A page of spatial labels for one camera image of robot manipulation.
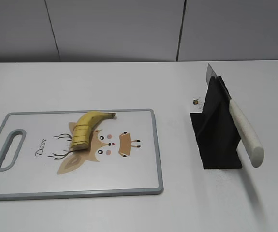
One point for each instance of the yellow banana stem half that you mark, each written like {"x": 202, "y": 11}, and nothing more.
{"x": 91, "y": 119}

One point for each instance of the white handled kitchen knife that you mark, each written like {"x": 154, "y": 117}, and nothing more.
{"x": 250, "y": 139}

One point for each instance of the white deer cutting board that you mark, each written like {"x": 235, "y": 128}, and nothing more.
{"x": 36, "y": 161}

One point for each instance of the black knife stand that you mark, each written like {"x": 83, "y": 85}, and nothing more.
{"x": 216, "y": 134}

